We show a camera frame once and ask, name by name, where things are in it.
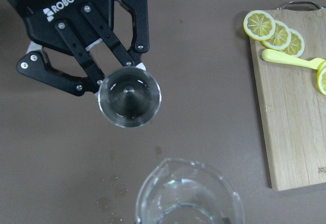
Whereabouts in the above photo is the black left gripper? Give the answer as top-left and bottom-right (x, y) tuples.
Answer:
(8, 0), (150, 96)

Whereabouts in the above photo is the yellow plastic knife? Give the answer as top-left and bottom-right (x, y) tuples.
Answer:
(261, 49), (325, 70)

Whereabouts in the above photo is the steel jigger measuring cup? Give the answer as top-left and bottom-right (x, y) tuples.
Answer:
(97, 67), (161, 128)

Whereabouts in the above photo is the wooden cutting board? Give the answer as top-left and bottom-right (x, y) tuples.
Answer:
(248, 1), (326, 191)

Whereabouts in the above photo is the lemon slice on knife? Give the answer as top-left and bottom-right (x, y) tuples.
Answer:
(316, 61), (326, 95)

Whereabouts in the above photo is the small clear glass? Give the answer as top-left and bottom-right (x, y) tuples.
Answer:
(135, 158), (246, 223)

